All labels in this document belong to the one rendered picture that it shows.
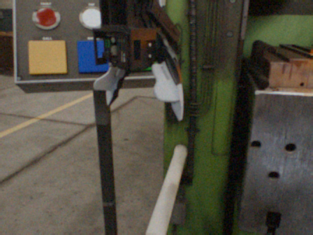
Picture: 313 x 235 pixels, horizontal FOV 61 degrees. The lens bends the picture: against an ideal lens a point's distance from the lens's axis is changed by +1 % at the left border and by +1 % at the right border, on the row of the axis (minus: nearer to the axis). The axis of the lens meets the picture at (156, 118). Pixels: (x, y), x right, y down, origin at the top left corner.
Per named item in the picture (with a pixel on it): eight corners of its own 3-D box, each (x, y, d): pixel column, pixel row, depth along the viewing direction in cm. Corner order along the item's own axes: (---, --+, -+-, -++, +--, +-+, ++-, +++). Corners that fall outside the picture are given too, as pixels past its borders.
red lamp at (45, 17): (52, 28, 58) (49, 6, 56) (34, 28, 59) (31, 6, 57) (61, 28, 61) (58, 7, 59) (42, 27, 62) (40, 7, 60)
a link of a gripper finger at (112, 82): (79, 99, 46) (98, 57, 40) (103, 92, 50) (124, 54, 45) (90, 112, 45) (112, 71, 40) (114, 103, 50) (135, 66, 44)
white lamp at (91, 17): (99, 28, 60) (98, 7, 58) (80, 28, 61) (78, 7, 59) (105, 28, 63) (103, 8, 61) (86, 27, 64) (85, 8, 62)
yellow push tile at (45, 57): (67, 72, 57) (64, 40, 58) (29, 74, 55) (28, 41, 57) (68, 75, 59) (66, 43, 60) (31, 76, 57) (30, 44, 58)
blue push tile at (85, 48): (113, 71, 58) (110, 39, 60) (78, 72, 57) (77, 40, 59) (112, 73, 60) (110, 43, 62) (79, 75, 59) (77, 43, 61)
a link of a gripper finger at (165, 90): (163, 130, 37) (131, 74, 38) (182, 118, 42) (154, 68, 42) (179, 122, 35) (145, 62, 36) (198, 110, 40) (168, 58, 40)
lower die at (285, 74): (350, 90, 68) (358, 57, 65) (267, 86, 72) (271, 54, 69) (303, 66, 106) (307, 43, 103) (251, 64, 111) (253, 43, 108)
